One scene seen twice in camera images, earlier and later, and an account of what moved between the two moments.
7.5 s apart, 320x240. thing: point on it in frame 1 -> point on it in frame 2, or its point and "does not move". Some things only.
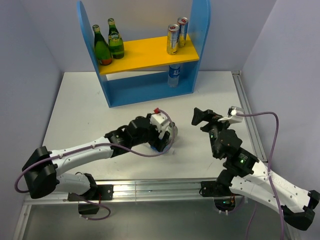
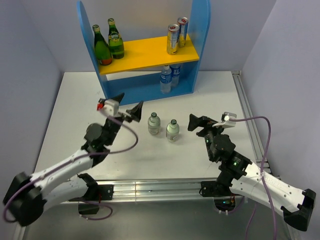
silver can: [183, 24] does not move
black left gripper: [157, 142] -> [135, 112]
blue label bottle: [165, 148] -> [166, 80]
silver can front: [172, 39] does not move
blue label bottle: [174, 72] does not move
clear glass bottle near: [169, 128] does not move
